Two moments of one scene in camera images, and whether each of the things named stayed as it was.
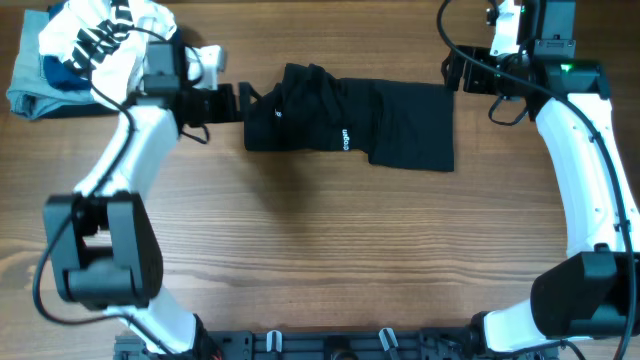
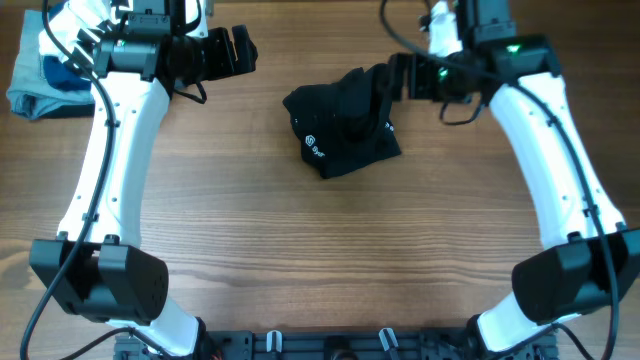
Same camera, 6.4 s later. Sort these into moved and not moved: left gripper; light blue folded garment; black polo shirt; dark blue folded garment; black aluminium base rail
Moved: black polo shirt; left gripper
Not moved: black aluminium base rail; light blue folded garment; dark blue folded garment
